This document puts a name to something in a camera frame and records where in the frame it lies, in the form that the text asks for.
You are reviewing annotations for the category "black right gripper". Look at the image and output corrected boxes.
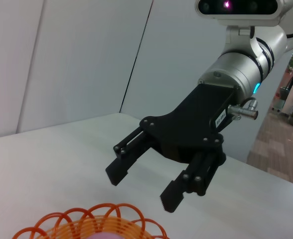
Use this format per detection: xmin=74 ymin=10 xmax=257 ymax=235
xmin=105 ymin=83 xmax=236 ymax=214

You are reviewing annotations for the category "right gripper cable with plug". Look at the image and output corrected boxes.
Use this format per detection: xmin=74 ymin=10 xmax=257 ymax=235
xmin=226 ymin=97 xmax=259 ymax=121

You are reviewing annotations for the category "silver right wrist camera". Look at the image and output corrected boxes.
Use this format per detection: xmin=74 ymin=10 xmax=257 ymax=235
xmin=195 ymin=0 xmax=287 ymax=50

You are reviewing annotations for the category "orange woven plastic basket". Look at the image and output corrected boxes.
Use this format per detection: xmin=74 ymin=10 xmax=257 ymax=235
xmin=11 ymin=203 xmax=171 ymax=239

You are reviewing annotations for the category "pink toy peach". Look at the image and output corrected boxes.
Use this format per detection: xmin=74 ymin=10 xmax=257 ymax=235
xmin=86 ymin=233 xmax=120 ymax=239

